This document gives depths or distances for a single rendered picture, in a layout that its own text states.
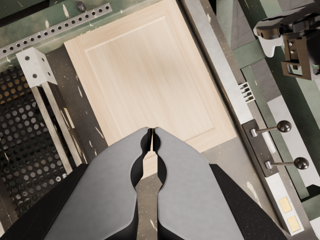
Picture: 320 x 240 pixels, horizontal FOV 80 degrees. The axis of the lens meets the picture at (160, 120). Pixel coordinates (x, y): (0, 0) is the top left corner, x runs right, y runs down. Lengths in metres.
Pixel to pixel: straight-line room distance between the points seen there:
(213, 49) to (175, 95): 0.21
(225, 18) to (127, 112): 0.70
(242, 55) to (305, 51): 0.56
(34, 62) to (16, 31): 0.14
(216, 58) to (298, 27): 0.46
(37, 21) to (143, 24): 0.36
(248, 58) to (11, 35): 0.87
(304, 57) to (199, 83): 0.45
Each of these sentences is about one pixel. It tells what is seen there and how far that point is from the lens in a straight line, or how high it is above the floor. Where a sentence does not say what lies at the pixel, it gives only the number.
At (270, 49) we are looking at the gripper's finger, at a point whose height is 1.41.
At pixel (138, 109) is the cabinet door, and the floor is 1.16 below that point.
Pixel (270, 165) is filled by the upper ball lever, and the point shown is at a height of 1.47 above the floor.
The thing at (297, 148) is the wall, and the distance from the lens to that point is 3.35.
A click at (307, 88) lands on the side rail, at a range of 0.85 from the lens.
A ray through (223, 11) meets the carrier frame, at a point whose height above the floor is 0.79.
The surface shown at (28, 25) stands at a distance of 0.87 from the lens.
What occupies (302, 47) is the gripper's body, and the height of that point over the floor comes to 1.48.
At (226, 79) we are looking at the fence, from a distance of 0.73.
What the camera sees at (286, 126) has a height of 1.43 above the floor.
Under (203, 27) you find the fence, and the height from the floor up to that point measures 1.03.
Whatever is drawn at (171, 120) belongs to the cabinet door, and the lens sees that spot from 0.70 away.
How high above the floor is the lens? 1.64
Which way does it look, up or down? 39 degrees down
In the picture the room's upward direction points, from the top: 155 degrees clockwise
